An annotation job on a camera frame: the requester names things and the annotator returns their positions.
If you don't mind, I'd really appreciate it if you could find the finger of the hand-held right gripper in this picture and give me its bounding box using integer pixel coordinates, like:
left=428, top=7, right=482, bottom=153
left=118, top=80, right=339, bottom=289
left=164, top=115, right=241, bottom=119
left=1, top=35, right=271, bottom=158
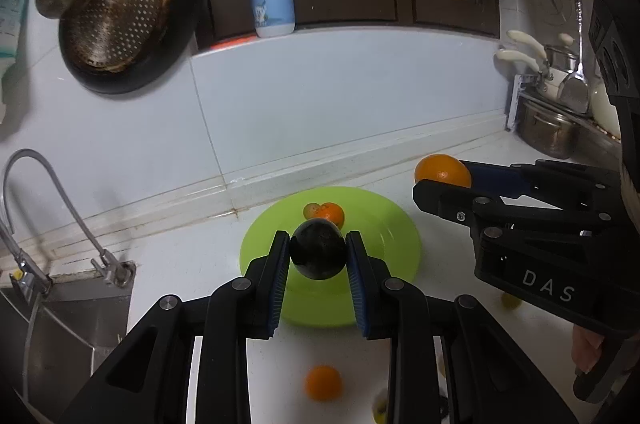
left=412, top=180, right=615, bottom=246
left=459, top=159, right=624, bottom=206

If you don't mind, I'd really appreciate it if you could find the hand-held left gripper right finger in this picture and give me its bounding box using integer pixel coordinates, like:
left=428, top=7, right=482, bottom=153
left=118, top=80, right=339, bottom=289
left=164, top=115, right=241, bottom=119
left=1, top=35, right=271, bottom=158
left=346, top=231, right=581, bottom=424

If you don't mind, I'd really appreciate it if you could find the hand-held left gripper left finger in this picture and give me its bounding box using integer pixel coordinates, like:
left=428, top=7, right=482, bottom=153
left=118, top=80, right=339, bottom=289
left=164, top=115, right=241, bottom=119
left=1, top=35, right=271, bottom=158
left=60, top=230, right=292, bottom=424

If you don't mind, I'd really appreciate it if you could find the large orange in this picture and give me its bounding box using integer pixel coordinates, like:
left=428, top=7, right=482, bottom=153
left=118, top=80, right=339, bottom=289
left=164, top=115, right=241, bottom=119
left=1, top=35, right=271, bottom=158
left=414, top=154, right=472, bottom=189

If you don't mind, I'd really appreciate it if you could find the dark round avocado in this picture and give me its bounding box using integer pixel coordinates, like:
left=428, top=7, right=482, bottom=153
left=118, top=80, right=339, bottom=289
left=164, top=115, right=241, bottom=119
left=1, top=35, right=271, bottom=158
left=290, top=218, right=348, bottom=281

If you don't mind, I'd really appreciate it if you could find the lime green plate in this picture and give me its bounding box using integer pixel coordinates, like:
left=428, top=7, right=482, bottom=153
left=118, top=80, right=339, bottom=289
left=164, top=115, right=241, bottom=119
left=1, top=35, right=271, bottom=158
left=240, top=186, right=422, bottom=329

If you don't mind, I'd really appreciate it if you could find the person's right hand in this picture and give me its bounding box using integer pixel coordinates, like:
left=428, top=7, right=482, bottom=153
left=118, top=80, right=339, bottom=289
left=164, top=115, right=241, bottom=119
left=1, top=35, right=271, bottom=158
left=571, top=324, right=607, bottom=375

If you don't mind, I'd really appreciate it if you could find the stainless steel pot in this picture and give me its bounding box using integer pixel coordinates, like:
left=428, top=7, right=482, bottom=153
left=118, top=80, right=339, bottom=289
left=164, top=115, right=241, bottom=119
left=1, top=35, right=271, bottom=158
left=515, top=96, right=582, bottom=160

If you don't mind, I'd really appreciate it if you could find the metal knife rack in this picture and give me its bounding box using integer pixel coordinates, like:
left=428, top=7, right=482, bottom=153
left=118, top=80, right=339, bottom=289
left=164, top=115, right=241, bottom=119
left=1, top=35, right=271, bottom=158
left=505, top=74, right=540, bottom=133

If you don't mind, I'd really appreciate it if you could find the small tangerine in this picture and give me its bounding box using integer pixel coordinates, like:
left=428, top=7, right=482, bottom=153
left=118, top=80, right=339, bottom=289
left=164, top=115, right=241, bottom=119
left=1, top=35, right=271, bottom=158
left=305, top=364, right=344, bottom=402
left=320, top=202, right=347, bottom=228

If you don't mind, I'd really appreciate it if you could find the metal spatula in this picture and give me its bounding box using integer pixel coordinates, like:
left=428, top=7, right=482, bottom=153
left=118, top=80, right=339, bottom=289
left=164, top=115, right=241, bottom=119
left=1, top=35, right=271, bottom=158
left=556, top=0, right=591, bottom=115

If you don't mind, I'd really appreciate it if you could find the steel pot with lid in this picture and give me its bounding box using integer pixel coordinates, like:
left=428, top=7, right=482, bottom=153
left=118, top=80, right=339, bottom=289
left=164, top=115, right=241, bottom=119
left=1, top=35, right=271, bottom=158
left=544, top=33, right=582, bottom=73

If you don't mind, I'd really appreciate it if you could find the chrome faucet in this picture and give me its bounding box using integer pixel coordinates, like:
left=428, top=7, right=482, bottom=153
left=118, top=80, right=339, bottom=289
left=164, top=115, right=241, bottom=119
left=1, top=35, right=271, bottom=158
left=0, top=149, right=137, bottom=300

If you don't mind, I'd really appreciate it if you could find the stainless steel sink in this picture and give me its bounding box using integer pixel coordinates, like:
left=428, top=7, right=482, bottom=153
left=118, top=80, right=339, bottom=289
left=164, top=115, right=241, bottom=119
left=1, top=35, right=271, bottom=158
left=0, top=274, right=133, bottom=424

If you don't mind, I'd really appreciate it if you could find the black frying pan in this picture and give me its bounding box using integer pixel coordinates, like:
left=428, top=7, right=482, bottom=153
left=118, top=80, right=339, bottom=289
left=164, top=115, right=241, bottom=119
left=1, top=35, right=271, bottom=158
left=58, top=0, right=203, bottom=96

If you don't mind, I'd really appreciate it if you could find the perforated metal colander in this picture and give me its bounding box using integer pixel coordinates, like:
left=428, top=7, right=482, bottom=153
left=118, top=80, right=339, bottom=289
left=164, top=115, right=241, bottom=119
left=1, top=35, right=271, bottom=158
left=60, top=0, right=174, bottom=71

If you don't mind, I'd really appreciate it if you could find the white and teal package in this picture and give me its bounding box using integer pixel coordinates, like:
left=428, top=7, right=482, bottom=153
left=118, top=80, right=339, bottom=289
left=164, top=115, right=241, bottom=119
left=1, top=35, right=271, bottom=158
left=0, top=0, right=38, bottom=125

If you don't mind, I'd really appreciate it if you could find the cream-handled knife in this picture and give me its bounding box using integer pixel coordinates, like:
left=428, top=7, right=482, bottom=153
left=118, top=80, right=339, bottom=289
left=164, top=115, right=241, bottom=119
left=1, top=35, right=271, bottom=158
left=495, top=49, right=544, bottom=78
left=506, top=29, right=552, bottom=66

